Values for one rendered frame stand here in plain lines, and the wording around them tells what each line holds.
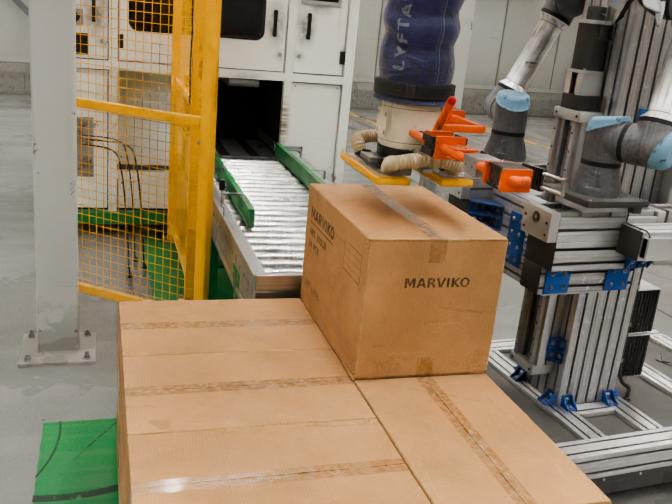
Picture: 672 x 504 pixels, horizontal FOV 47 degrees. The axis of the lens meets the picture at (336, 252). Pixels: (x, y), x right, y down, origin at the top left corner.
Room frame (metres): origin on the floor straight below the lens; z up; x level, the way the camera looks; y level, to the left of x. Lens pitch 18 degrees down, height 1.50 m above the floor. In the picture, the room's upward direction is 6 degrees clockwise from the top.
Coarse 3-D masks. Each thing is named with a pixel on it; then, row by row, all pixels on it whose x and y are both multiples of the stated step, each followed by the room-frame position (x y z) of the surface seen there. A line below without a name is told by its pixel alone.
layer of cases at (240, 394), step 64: (128, 320) 2.12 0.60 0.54; (192, 320) 2.17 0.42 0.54; (256, 320) 2.22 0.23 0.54; (128, 384) 1.74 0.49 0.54; (192, 384) 1.77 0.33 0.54; (256, 384) 1.80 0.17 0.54; (320, 384) 1.84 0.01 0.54; (384, 384) 1.87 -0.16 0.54; (448, 384) 1.91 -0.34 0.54; (128, 448) 1.46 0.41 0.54; (192, 448) 1.48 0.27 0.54; (256, 448) 1.50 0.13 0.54; (320, 448) 1.53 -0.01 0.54; (384, 448) 1.55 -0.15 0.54; (448, 448) 1.58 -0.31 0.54; (512, 448) 1.61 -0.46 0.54
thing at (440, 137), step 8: (424, 136) 1.99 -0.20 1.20; (432, 136) 1.95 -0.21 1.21; (440, 136) 1.94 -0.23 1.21; (448, 136) 1.95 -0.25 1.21; (456, 136) 2.02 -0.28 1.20; (424, 144) 2.01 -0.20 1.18; (432, 144) 1.96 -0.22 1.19; (440, 144) 1.94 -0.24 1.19; (448, 144) 1.95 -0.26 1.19; (456, 144) 1.95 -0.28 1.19; (464, 144) 1.96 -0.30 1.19; (424, 152) 1.98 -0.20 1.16; (432, 152) 1.94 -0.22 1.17; (440, 152) 1.94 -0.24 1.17
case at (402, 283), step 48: (336, 192) 2.35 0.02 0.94; (384, 192) 2.42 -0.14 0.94; (432, 192) 2.49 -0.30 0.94; (336, 240) 2.13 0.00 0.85; (384, 240) 1.89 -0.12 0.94; (432, 240) 1.93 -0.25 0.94; (480, 240) 1.98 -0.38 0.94; (336, 288) 2.09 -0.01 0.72; (384, 288) 1.90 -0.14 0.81; (432, 288) 1.94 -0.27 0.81; (480, 288) 1.99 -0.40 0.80; (336, 336) 2.05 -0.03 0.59; (384, 336) 1.90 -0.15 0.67; (432, 336) 1.95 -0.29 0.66; (480, 336) 1.99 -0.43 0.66
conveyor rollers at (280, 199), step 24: (240, 168) 4.39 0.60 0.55; (264, 168) 4.50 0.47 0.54; (264, 192) 3.87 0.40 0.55; (288, 192) 3.92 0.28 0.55; (240, 216) 3.38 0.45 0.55; (264, 216) 3.41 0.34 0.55; (288, 216) 3.45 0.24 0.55; (264, 240) 3.05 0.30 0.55; (288, 240) 3.08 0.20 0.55; (264, 264) 2.77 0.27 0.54; (288, 264) 2.80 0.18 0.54
